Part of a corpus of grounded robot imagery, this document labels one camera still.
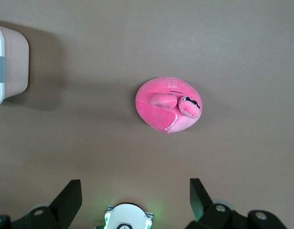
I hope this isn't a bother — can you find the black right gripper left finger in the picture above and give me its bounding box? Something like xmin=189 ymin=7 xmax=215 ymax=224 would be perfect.
xmin=0 ymin=179 xmax=82 ymax=229

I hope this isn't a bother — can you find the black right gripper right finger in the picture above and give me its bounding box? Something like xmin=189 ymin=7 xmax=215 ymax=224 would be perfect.
xmin=186 ymin=177 xmax=288 ymax=229

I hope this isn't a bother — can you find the pink plush toy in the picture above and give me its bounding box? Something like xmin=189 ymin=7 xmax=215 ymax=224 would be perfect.
xmin=135 ymin=76 xmax=203 ymax=135

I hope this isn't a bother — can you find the pale pink plastic box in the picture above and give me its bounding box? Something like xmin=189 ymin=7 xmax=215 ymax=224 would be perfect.
xmin=0 ymin=25 xmax=30 ymax=101

